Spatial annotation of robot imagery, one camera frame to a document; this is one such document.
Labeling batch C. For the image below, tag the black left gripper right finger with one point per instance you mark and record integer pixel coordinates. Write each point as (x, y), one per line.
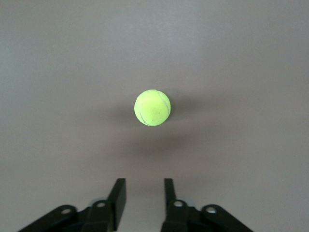
(178, 217)

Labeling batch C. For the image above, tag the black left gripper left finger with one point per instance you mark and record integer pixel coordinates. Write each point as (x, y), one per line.
(103, 215)

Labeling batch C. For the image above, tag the yellow-green tennis ball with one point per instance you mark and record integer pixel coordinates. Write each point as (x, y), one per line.
(152, 107)

